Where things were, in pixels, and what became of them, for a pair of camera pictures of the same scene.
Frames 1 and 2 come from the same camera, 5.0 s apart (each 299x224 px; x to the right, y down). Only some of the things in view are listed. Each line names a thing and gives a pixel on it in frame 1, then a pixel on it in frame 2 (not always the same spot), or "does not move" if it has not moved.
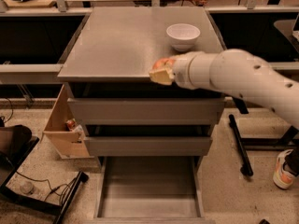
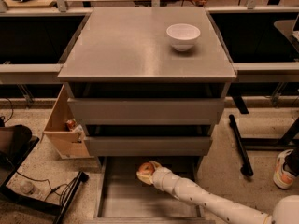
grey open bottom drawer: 148,189 does not move
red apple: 160,64 -> 147,168
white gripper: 181,69 -> 162,177
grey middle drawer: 148,147 does not move
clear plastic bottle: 27,188 does not move
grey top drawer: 148,111 does not move
